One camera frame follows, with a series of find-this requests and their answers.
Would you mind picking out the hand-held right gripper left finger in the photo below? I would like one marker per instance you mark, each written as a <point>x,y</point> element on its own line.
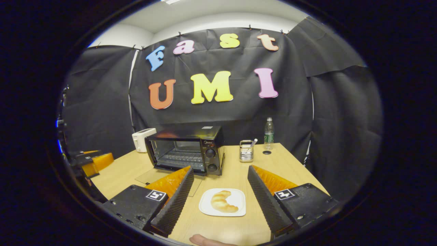
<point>174,205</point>

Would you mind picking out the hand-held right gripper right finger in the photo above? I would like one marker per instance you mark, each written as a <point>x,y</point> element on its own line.
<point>268,205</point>

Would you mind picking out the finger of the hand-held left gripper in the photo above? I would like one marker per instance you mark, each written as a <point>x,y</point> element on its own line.
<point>85,158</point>
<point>100,162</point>

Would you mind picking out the golden croissant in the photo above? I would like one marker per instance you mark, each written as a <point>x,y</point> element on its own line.
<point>222,202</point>

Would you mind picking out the black electric oven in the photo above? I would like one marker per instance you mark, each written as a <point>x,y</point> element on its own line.
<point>208,150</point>

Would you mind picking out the white square plate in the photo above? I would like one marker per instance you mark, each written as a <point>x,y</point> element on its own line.
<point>239,208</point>

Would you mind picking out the blue and white panel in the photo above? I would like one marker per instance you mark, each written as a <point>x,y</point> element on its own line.
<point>57,123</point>

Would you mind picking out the white toaster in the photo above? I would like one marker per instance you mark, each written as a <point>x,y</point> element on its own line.
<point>140,140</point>

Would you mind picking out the clear glass utensil holder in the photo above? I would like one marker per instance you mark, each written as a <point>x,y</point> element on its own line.
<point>245,152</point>

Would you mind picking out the clear plastic water bottle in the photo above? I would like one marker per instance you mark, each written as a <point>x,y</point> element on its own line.
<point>269,135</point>

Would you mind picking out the black backdrop cloth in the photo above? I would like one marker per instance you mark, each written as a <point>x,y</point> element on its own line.
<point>239,116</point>

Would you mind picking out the ceiling light panel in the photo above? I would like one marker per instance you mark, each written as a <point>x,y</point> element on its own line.
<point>170,1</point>

